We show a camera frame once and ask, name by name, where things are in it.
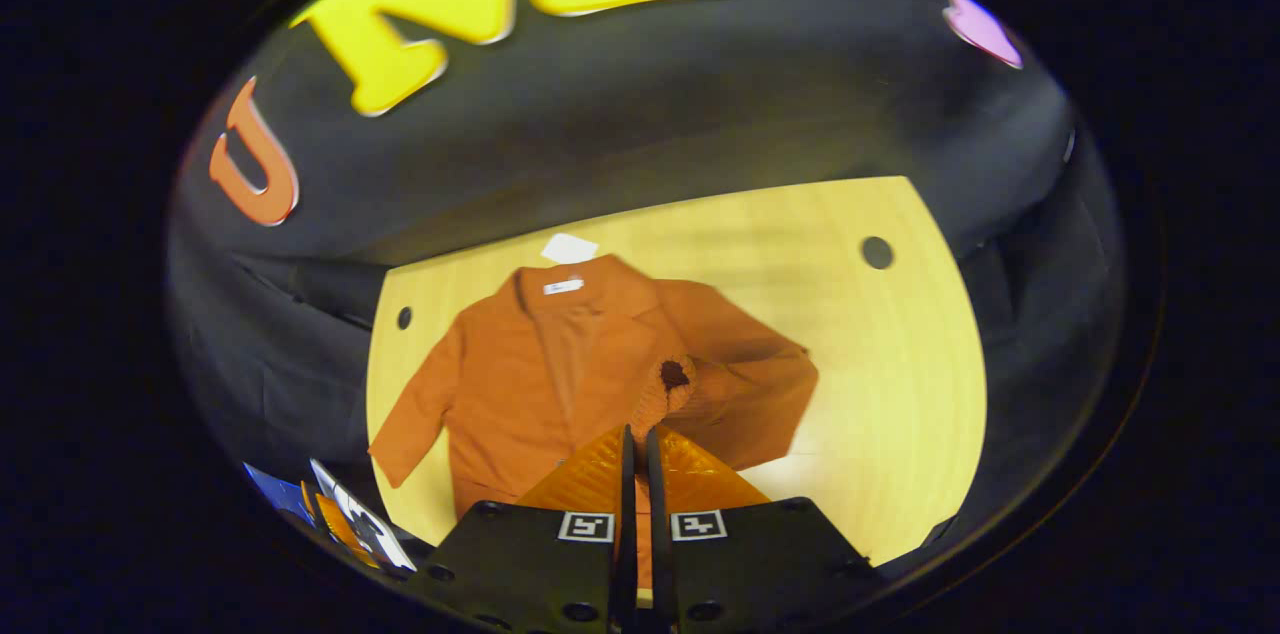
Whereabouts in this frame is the orange knit jacket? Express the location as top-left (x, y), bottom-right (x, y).
top-left (368, 254), bottom-right (821, 605)

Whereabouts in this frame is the white paper hang tag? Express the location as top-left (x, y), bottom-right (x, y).
top-left (540, 232), bottom-right (601, 265)

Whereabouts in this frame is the black backdrop cloth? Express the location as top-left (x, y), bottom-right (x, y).
top-left (165, 0), bottom-right (1131, 575)

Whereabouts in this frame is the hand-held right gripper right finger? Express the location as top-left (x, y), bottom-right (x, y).
top-left (643, 424), bottom-right (889, 634)

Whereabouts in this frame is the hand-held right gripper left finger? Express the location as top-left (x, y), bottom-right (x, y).
top-left (400, 424), bottom-right (638, 634)

